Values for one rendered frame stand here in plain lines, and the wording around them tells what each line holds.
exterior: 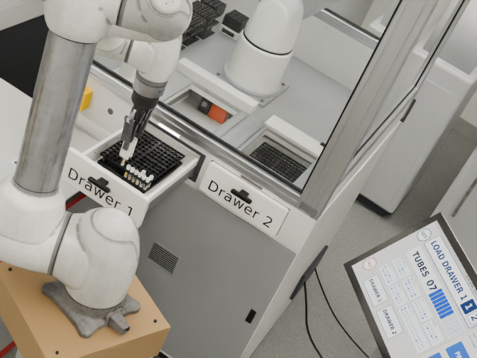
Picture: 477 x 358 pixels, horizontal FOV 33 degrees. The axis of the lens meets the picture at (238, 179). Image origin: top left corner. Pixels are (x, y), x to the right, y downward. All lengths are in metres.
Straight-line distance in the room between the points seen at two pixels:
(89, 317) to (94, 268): 0.16
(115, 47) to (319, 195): 0.75
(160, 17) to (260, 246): 1.19
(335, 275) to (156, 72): 1.94
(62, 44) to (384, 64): 0.91
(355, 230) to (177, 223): 1.67
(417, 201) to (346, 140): 2.42
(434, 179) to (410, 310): 2.87
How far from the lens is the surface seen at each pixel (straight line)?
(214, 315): 2.82
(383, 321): 2.17
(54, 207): 1.83
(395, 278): 2.22
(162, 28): 1.59
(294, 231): 2.49
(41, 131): 1.74
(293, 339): 3.44
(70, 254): 1.84
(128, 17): 1.60
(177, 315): 2.91
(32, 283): 2.04
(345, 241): 4.08
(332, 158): 2.33
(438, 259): 2.21
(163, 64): 2.15
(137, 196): 2.28
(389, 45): 2.17
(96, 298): 1.91
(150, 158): 2.47
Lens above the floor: 2.33
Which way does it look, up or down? 34 degrees down
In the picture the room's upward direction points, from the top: 24 degrees clockwise
